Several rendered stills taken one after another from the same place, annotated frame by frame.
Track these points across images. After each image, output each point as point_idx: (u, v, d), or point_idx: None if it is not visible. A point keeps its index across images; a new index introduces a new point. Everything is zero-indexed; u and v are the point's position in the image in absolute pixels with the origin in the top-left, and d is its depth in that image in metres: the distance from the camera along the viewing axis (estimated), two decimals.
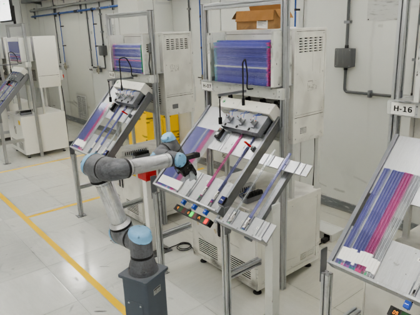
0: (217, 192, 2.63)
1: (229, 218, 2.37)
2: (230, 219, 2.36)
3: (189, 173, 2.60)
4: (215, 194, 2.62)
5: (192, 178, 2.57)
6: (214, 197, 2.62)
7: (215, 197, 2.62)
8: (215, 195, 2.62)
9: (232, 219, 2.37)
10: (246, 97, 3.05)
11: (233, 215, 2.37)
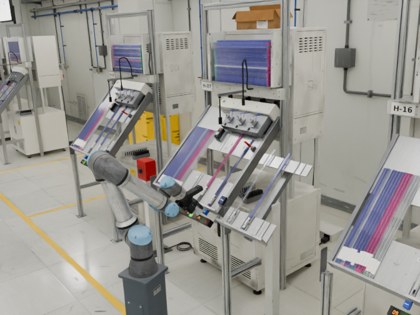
0: (213, 197, 2.62)
1: (229, 218, 2.37)
2: (230, 219, 2.36)
3: None
4: (212, 199, 2.61)
5: (199, 212, 2.54)
6: (210, 201, 2.61)
7: (212, 202, 2.61)
8: (212, 199, 2.61)
9: (232, 219, 2.37)
10: (246, 97, 3.05)
11: (233, 215, 2.37)
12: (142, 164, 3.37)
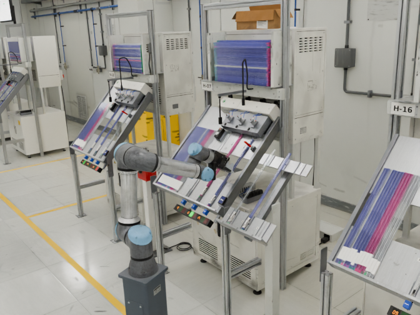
0: (213, 197, 2.62)
1: (229, 218, 2.37)
2: (230, 219, 2.36)
3: (229, 168, 2.62)
4: (212, 199, 2.61)
5: (226, 164, 2.67)
6: (210, 201, 2.61)
7: (212, 202, 2.61)
8: (212, 199, 2.61)
9: (232, 219, 2.37)
10: (246, 97, 3.05)
11: (233, 215, 2.37)
12: None
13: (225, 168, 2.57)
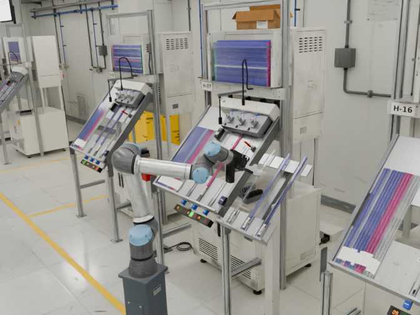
0: (263, 226, 2.21)
1: (229, 218, 2.37)
2: (230, 219, 2.36)
3: (252, 170, 2.32)
4: (262, 229, 2.21)
5: None
6: (260, 231, 2.20)
7: (261, 232, 2.20)
8: (262, 230, 2.20)
9: (232, 219, 2.37)
10: (246, 97, 3.05)
11: (233, 215, 2.37)
12: None
13: (243, 169, 2.29)
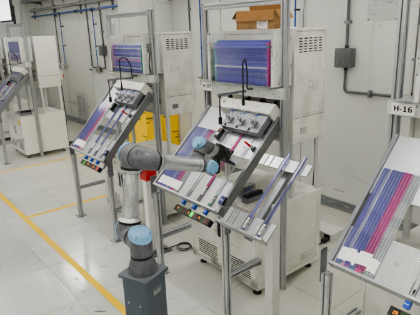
0: (263, 226, 2.21)
1: (210, 200, 2.62)
2: (211, 200, 2.61)
3: (233, 161, 2.63)
4: (262, 229, 2.21)
5: (230, 158, 2.68)
6: (260, 231, 2.20)
7: (261, 232, 2.20)
8: (262, 230, 2.20)
9: (213, 200, 2.61)
10: (246, 97, 3.05)
11: (214, 197, 2.61)
12: None
13: (229, 161, 2.58)
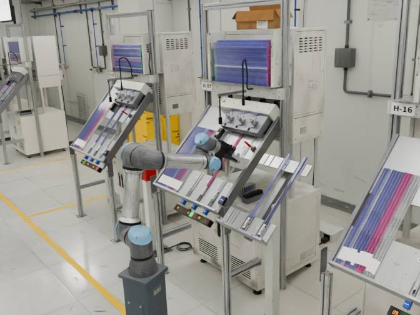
0: (263, 226, 2.21)
1: (212, 196, 2.62)
2: (214, 197, 2.61)
3: (235, 158, 2.64)
4: (262, 229, 2.21)
5: (232, 155, 2.69)
6: (260, 231, 2.20)
7: (261, 232, 2.20)
8: (262, 230, 2.20)
9: (215, 197, 2.62)
10: (246, 97, 3.05)
11: (216, 194, 2.62)
12: None
13: (231, 158, 2.59)
